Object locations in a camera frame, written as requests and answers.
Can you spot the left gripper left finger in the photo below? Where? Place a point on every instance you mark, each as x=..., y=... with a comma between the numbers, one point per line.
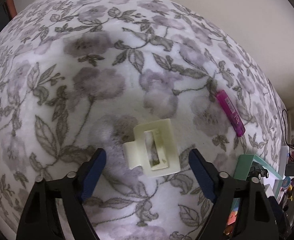
x=40, y=219

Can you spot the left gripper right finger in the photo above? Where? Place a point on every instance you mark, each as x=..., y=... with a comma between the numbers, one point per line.
x=255, y=219

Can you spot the black toy car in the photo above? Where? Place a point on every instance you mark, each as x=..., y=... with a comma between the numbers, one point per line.
x=257, y=171

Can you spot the cream plastic hair claw clip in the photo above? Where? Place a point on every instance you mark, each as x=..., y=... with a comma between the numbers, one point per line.
x=154, y=149

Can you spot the purple lighter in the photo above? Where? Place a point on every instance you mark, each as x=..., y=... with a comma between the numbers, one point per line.
x=231, y=112

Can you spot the teal white cardboard box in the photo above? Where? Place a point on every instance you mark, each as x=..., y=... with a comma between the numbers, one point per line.
x=250, y=165

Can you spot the blue round cartoon toy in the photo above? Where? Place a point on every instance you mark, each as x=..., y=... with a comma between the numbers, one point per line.
x=286, y=183

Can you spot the black router box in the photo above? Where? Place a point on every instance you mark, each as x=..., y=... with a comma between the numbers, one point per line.
x=289, y=170

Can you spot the white power strip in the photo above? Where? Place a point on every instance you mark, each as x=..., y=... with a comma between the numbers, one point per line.
x=283, y=159

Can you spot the floral fleece blanket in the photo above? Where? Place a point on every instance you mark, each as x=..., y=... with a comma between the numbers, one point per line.
x=78, y=75

